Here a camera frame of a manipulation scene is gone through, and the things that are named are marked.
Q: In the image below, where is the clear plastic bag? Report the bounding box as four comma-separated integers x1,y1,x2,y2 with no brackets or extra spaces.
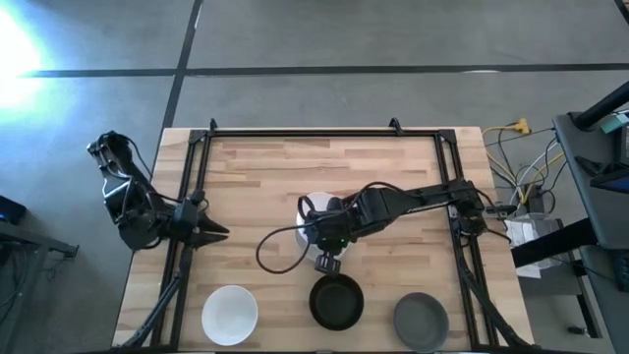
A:
503,213,566,280

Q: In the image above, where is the yellow extension cord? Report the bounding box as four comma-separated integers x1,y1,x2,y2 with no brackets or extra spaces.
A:
481,117,566,207

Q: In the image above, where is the black laptop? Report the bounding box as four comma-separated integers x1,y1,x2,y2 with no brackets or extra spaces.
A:
574,154,629,196

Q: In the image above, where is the black bowl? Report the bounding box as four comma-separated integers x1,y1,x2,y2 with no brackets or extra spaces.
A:
308,272,366,331

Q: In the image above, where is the black pole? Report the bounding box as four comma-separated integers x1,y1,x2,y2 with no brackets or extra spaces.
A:
573,80,629,132

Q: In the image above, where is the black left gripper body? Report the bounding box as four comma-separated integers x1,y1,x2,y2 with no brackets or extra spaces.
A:
169,196,205,248

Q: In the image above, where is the small teal box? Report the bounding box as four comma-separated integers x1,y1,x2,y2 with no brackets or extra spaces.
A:
600,111,629,135

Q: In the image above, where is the blue-lit black device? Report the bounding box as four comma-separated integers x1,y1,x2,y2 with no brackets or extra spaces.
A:
0,195,29,227

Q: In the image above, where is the grey bowl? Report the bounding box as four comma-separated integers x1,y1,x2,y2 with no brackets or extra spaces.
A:
392,291,450,353

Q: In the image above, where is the black side desk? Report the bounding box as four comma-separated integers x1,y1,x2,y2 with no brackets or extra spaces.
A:
0,194,80,354

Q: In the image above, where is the black metal rig frame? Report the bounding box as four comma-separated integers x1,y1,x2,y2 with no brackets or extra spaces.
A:
111,116,535,354

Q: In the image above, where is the black flat bar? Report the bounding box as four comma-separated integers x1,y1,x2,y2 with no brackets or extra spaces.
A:
509,217,600,269

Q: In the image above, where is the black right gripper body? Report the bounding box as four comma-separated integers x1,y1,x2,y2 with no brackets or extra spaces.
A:
313,193,375,255

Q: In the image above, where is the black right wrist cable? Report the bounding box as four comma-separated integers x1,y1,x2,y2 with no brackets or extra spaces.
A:
255,180,473,275

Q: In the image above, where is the grey equipment cart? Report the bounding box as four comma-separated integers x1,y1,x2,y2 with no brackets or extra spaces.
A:
550,110,629,354

